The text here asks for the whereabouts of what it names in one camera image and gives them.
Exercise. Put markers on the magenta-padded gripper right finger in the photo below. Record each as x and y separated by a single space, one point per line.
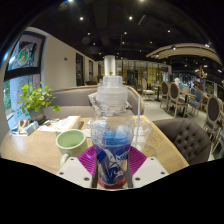
148 170

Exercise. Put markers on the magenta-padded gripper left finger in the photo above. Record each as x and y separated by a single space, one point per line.
78 170

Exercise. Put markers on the clear blue-labelled drink bottle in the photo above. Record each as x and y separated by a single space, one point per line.
111 143

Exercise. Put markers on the pale green mug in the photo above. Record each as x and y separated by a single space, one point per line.
71 143

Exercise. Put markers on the flat round red coaster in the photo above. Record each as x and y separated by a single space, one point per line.
111 185

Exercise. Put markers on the clear plastic cup with straw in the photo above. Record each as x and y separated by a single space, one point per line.
143 133

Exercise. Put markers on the white rectangular box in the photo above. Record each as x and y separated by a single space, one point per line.
74 122

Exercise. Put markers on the dark grey tufted armchair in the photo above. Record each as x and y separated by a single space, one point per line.
185 138

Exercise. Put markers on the white printed paper sheet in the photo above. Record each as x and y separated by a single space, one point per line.
55 125

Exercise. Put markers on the blue and white carton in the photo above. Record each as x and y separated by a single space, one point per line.
31 127

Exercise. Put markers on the grey curved sofa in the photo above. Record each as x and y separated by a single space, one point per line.
71 101

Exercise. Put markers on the group of dining chairs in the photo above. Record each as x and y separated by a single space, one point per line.
200 106

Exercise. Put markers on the green potted plant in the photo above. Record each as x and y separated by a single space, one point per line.
35 98

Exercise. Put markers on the person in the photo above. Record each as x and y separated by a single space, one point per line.
177 81

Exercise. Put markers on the group of ceiling lights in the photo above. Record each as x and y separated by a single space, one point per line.
130 20

